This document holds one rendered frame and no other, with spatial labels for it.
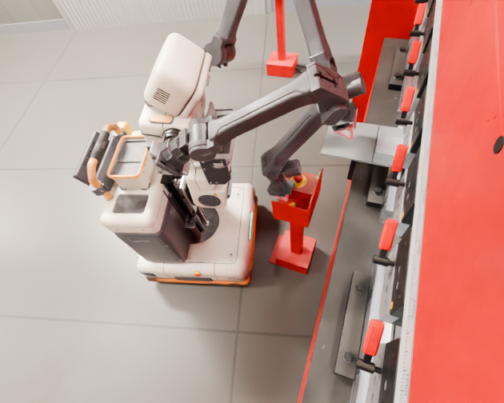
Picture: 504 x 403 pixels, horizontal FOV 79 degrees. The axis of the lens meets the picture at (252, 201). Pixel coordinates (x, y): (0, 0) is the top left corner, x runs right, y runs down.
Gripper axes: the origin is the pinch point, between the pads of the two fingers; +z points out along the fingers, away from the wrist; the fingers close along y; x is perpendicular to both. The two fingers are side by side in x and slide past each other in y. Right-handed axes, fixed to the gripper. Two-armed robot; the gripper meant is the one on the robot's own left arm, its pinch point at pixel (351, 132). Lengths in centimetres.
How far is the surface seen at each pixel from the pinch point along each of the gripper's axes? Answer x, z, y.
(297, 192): 26.6, 14.6, -14.2
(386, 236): -23, -18, -51
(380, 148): -8.1, 7.6, -2.7
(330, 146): 7.0, -0.5, -5.9
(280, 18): 94, 10, 161
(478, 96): -40, -41, -43
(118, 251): 169, 24, -47
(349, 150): 0.9, 2.8, -6.1
